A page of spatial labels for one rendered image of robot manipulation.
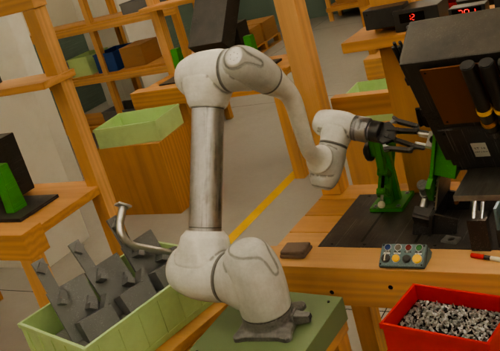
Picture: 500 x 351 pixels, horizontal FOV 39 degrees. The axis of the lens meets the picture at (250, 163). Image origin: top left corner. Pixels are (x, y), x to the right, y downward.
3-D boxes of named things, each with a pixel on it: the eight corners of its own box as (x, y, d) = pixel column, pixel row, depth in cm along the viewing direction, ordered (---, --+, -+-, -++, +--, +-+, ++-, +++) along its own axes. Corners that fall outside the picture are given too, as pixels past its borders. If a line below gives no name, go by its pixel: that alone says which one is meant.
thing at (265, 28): (253, 59, 1094) (245, 32, 1080) (208, 67, 1133) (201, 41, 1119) (282, 39, 1192) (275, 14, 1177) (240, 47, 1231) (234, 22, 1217)
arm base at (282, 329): (303, 343, 196) (299, 326, 194) (232, 343, 205) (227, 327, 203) (319, 303, 211) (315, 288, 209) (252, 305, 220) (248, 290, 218)
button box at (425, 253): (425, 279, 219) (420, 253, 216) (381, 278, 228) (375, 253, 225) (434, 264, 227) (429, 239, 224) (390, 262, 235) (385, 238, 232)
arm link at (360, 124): (355, 111, 246) (371, 113, 243) (361, 121, 254) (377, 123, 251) (347, 134, 244) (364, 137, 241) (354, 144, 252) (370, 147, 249)
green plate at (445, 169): (452, 194, 228) (459, 135, 218) (427, 189, 232) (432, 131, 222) (461, 179, 237) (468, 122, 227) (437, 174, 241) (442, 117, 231)
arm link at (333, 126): (362, 117, 254) (353, 152, 253) (323, 111, 261) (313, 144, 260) (354, 108, 245) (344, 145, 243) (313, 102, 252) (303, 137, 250)
